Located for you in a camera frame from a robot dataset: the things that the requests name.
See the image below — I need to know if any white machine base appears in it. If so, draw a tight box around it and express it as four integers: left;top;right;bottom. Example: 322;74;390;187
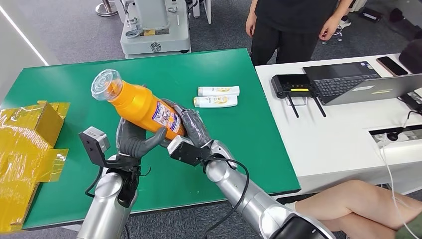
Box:
120;0;192;59

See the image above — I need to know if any person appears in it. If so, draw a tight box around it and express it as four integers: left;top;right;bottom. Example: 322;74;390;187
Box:
245;0;353;67
285;179;422;239
338;0;367;30

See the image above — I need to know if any black smartphone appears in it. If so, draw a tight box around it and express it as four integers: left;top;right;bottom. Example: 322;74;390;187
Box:
376;56;409;77

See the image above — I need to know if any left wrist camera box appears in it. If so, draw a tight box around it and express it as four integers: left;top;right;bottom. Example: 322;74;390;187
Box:
78;126;111;168

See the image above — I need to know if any white cabinet panel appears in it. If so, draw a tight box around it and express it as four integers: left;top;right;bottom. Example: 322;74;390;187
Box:
192;0;212;25

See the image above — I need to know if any chrome chair base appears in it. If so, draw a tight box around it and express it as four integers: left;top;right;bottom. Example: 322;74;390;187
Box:
321;25;344;45

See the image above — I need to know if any orange bottle with clear cap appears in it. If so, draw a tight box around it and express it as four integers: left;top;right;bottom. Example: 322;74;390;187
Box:
91;68;187;141

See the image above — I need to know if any metal stanchion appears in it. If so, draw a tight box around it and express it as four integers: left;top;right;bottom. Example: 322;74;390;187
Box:
95;0;118;17

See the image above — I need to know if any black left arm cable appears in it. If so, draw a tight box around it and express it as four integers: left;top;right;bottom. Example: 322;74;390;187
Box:
85;166;104;199

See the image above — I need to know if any white shampoo bottle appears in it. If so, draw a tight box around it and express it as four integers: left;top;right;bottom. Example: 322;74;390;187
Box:
198;86;240;97
193;95;238;109

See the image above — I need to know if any black rounded object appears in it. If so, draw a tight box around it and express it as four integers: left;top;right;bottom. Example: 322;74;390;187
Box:
398;39;422;74

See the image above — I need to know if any person's left hand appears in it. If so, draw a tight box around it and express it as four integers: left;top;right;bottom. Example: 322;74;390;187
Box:
318;14;341;41

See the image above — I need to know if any black box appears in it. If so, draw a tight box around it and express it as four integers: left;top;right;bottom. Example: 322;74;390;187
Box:
358;7;384;24

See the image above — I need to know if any white cable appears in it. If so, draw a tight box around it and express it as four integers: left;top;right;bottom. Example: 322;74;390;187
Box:
378;141;417;239

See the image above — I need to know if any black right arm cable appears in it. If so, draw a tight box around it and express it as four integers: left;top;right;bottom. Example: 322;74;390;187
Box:
200;156;250;239

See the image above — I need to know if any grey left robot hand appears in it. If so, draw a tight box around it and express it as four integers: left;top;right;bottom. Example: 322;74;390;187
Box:
115;117;168;159

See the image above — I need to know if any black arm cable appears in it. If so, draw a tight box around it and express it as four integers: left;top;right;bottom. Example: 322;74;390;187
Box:
200;156;250;239
85;166;104;199

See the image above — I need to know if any black laptop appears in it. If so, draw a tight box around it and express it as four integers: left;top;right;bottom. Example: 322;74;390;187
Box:
303;61;382;106

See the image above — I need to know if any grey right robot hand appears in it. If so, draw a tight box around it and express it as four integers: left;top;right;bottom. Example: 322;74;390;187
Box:
161;98;213;149

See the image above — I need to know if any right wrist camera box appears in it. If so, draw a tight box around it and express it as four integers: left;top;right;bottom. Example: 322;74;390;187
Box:
167;135;212;167

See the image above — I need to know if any silver laptop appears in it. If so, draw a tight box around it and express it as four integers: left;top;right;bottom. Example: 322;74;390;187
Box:
324;73;422;106

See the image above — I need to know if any person's right hand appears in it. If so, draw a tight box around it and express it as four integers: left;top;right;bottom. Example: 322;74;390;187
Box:
245;11;257;38

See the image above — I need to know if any black router with antennas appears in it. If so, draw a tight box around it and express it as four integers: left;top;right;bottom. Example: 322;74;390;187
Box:
271;74;327;119

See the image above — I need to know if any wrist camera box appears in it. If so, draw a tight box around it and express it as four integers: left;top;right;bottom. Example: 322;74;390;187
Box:
167;135;212;167
78;126;111;168

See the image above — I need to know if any yellow taped cardboard box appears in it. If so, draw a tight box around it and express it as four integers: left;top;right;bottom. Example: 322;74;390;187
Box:
0;101;71;234

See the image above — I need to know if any black power adapter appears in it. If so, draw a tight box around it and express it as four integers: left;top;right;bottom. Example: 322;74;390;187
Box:
397;92;422;112

